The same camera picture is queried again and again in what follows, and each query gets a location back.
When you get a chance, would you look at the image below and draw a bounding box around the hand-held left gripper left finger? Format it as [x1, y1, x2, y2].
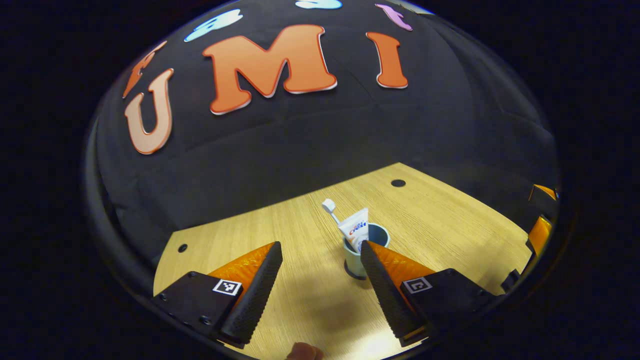
[151, 241, 284, 350]

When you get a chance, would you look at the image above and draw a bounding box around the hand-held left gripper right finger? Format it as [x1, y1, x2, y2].
[360, 240, 498, 348]

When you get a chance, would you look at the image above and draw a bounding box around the light blue cup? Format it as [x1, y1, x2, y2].
[342, 223, 391, 281]

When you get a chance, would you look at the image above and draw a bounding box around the white toothpaste tube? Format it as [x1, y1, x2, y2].
[337, 208, 370, 253]

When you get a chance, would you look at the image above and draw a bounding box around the white toothbrush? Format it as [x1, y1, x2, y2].
[321, 198, 342, 226]

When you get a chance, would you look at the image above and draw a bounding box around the wooden desktop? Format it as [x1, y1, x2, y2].
[152, 161, 533, 360]

